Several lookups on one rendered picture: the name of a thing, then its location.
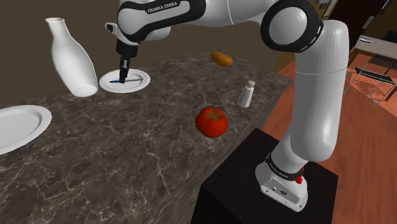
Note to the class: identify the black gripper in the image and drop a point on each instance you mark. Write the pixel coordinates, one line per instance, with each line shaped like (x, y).
(126, 49)

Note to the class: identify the black robot stand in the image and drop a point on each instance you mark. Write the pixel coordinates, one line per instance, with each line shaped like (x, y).
(242, 192)

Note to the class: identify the white tall vase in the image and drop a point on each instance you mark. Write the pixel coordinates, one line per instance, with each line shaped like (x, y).
(72, 62)

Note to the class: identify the red tomato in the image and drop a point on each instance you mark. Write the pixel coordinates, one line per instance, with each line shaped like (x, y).
(211, 122)

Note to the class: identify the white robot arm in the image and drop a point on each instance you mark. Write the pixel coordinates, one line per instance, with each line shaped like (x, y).
(316, 93)

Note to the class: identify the grey table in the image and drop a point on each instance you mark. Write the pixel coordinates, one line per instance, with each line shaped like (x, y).
(377, 45)

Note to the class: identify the small white plate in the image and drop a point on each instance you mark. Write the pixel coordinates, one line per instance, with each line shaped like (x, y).
(136, 82)

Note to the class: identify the large white plate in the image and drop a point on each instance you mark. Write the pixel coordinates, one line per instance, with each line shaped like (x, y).
(18, 125)

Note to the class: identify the brown potato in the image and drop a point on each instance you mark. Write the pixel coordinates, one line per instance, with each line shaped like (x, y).
(221, 58)

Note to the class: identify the white salt shaker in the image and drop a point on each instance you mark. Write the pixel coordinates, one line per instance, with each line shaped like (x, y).
(246, 94)

